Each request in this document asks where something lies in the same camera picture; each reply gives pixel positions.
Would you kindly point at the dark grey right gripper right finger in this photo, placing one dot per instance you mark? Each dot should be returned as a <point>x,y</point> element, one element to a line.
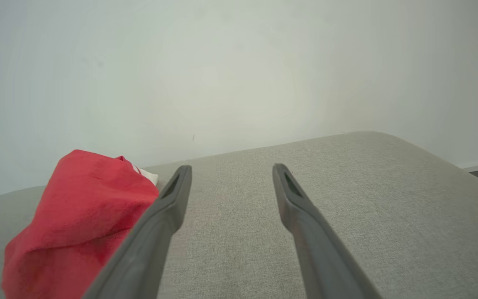
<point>326,265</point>

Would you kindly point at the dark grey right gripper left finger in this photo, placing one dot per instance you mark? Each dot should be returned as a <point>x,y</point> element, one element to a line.
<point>147,249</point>

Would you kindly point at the red Bulls 23 jersey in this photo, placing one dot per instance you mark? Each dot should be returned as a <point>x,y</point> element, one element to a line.
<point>77,207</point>

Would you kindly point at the grey fabric sofa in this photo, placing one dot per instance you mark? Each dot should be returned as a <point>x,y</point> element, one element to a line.
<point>239,216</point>

